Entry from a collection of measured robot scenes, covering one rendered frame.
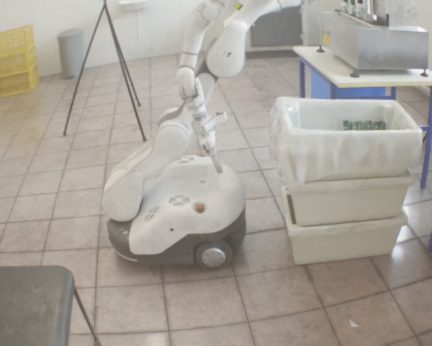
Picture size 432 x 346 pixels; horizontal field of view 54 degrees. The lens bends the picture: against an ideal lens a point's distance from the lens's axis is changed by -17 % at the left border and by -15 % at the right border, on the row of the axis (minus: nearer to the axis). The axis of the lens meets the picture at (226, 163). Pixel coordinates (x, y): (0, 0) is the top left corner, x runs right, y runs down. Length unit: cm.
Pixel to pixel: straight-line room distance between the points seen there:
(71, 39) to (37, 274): 466
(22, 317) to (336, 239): 151
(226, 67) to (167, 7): 418
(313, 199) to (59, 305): 126
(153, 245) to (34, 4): 465
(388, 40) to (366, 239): 103
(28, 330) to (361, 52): 202
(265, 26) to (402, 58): 325
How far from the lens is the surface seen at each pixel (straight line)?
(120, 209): 230
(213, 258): 224
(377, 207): 222
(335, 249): 230
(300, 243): 223
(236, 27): 197
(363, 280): 225
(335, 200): 214
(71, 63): 593
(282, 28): 570
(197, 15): 179
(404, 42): 259
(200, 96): 188
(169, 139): 211
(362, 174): 212
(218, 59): 200
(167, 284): 225
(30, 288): 137
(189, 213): 209
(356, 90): 330
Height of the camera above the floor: 145
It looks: 27 degrees down
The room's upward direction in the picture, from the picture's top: 3 degrees counter-clockwise
